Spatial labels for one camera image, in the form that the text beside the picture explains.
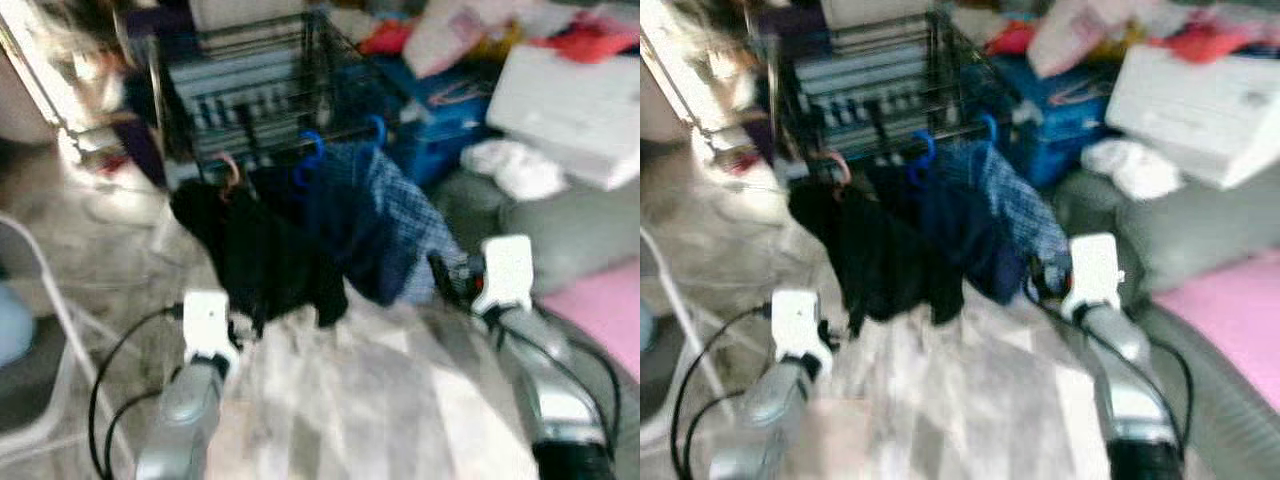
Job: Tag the purple garment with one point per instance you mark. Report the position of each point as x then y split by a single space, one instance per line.
160 20
790 18

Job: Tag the white crumpled cloth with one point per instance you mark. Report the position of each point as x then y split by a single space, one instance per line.
1135 168
520 168

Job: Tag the purple stool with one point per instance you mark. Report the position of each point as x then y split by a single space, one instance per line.
762 145
145 150

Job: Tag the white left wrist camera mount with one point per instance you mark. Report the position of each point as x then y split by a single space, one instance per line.
800 325
208 325

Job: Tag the blue plastic hanger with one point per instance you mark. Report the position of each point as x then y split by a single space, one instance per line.
379 128
991 127
315 150
928 150

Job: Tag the blue suitcase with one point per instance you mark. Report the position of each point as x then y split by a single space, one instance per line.
440 130
1055 135

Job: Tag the pink plastic hanger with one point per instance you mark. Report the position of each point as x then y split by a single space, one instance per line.
1085 92
460 95
232 172
842 170

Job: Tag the pink blanket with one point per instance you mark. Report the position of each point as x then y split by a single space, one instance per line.
1235 320
605 310

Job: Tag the pink rabbit pillow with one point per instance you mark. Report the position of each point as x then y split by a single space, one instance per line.
1085 35
460 35

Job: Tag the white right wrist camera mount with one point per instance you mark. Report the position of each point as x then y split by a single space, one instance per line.
1092 272
505 272

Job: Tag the navy blue garment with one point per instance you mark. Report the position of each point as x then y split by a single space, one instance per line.
965 230
350 230

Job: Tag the red-orange cloth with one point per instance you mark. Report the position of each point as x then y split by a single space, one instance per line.
385 38
1010 38

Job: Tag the light blue cushion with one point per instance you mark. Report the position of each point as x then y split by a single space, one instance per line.
646 325
15 322

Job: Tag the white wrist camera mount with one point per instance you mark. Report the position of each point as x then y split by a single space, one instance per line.
1092 272
800 325
505 272
208 325

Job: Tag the red cloth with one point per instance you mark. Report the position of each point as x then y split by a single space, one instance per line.
1205 42
590 42

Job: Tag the grey-green sofa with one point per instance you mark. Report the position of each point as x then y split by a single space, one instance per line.
570 230
1200 230

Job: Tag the black garment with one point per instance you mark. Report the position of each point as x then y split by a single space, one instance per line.
880 260
260 260

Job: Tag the blue plaid shirt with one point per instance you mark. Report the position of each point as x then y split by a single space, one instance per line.
1025 210
415 215

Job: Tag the black metal drying rack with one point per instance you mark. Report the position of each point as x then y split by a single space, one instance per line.
250 100
870 100

